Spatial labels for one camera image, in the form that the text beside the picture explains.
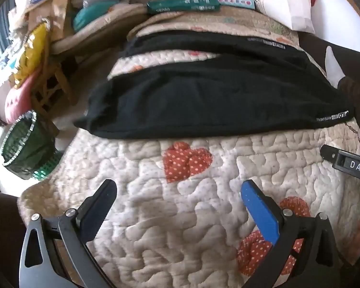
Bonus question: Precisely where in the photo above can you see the wooden chair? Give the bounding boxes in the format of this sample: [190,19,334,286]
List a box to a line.
[30,48,79,118]

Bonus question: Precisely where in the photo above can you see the black pants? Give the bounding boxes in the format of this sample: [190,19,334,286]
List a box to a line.
[73,30,356,140]

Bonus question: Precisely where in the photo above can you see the yellow plastic bag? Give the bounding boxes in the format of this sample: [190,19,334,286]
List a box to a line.
[13,22,50,89]

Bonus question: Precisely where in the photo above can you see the person's leg in brown trousers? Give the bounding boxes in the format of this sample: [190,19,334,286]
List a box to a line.
[337,76,360,157]

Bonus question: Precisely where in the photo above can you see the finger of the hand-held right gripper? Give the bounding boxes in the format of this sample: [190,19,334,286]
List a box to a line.
[320,144,338,164]

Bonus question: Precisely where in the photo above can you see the beige cushion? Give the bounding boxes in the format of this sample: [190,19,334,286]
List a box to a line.
[50,4,151,55]

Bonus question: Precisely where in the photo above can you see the light blue flat box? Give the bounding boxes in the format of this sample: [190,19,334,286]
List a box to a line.
[214,0,256,10]

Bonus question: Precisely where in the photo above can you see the brown paper bag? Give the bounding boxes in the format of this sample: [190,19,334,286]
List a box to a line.
[52,0,76,41]

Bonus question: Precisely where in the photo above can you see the pink cushion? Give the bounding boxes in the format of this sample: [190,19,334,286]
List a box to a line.
[4,72,38,124]

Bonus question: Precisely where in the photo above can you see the white plastic bag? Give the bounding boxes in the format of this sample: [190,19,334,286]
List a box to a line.
[230,0,317,34]

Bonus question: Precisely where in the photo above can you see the person's grey socked foot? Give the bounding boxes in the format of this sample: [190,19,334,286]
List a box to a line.
[324,46,346,86]

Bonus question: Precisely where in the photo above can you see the teal cushion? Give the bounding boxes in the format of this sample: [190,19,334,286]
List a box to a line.
[73,0,118,32]

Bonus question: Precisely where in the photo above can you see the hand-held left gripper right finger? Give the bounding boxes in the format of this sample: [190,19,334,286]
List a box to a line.
[241,179,344,288]

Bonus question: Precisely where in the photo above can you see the long green packet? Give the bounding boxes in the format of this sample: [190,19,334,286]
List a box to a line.
[146,0,222,15]

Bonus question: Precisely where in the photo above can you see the quilted heart print blanket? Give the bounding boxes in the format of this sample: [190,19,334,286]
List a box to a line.
[18,6,360,288]

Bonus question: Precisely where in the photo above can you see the green woven basket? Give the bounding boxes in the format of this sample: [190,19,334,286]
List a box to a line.
[1,110,63,181]

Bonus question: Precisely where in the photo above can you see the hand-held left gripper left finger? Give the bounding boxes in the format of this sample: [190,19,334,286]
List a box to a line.
[19,179,118,288]

